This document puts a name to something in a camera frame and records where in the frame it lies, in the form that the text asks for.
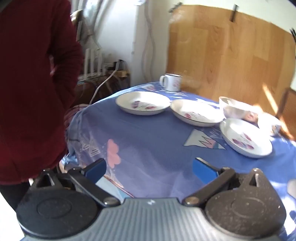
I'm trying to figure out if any brown woven chair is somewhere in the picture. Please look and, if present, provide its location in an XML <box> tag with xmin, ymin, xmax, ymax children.
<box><xmin>277</xmin><ymin>88</ymin><xmax>296</xmax><ymax>132</ymax></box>

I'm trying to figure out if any blue printed blanket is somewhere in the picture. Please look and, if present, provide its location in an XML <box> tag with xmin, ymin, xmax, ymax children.
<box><xmin>59</xmin><ymin>81</ymin><xmax>296</xmax><ymax>241</ymax></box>

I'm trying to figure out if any small white cartoon bowl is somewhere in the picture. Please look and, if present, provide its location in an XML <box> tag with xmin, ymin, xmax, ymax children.
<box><xmin>257</xmin><ymin>113</ymin><xmax>282</xmax><ymax>137</ymax></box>

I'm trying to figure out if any white cable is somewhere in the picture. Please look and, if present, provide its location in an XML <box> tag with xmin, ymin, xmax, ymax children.
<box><xmin>89</xmin><ymin>69</ymin><xmax>119</xmax><ymax>105</ymax></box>

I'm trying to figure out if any white floral plate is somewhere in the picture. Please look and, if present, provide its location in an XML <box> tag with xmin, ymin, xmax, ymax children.
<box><xmin>116</xmin><ymin>91</ymin><xmax>171</xmax><ymax>115</ymax></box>
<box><xmin>219</xmin><ymin>118</ymin><xmax>273</xmax><ymax>159</ymax></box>
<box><xmin>170</xmin><ymin>99</ymin><xmax>223</xmax><ymax>127</ymax></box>

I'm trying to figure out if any person in red sweater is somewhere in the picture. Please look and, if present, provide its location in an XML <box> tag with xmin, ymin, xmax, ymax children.
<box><xmin>0</xmin><ymin>0</ymin><xmax>84</xmax><ymax>186</ymax></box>

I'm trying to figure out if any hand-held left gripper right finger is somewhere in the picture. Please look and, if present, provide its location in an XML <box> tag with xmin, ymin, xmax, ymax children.
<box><xmin>182</xmin><ymin>158</ymin><xmax>271</xmax><ymax>207</ymax></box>

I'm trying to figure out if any wide white cartoon bowl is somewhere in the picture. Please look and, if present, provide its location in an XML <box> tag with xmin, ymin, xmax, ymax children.
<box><xmin>219</xmin><ymin>96</ymin><xmax>259</xmax><ymax>122</ymax></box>

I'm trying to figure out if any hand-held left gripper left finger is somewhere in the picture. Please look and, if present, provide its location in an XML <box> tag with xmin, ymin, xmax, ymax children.
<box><xmin>32</xmin><ymin>158</ymin><xmax>121</xmax><ymax>207</ymax></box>

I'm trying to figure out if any white enamel mug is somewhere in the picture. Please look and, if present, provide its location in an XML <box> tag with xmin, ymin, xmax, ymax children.
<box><xmin>159</xmin><ymin>73</ymin><xmax>182</xmax><ymax>92</ymax></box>

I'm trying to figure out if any white router with antennas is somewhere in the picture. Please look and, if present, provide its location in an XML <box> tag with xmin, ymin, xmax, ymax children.
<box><xmin>77</xmin><ymin>48</ymin><xmax>105</xmax><ymax>81</ymax></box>

